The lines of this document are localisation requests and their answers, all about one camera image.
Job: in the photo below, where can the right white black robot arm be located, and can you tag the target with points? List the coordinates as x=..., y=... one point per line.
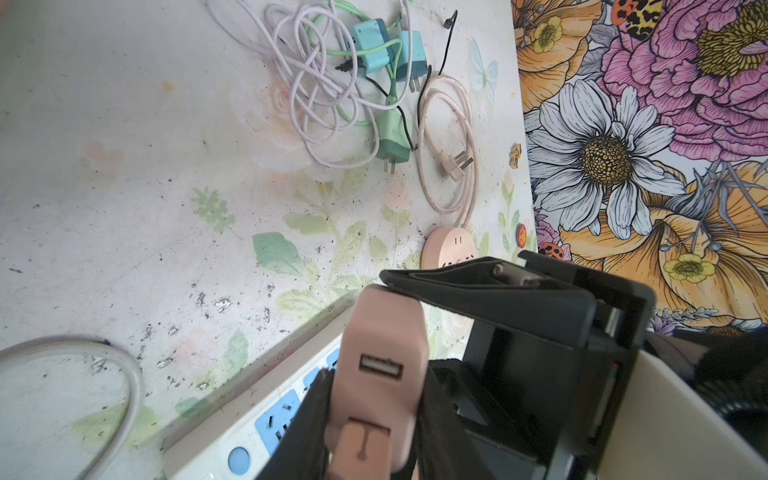
x=693, y=409

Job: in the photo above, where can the pink charger plug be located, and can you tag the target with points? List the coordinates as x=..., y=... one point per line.
x=377, y=386

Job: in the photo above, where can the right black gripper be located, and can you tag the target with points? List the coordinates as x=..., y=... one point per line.
x=552, y=343

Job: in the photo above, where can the teal charger plug dark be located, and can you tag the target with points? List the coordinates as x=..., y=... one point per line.
x=370, y=38

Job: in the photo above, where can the green charger plug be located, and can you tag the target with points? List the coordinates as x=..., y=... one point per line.
x=395, y=144

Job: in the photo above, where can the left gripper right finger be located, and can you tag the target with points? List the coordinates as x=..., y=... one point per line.
x=442, y=446

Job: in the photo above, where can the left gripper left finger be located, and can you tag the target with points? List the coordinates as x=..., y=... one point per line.
x=302, y=454

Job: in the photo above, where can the white blue power strip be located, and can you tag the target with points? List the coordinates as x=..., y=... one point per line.
x=238, y=439

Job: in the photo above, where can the teal charger plug light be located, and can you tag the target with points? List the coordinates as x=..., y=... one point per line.
x=412, y=64

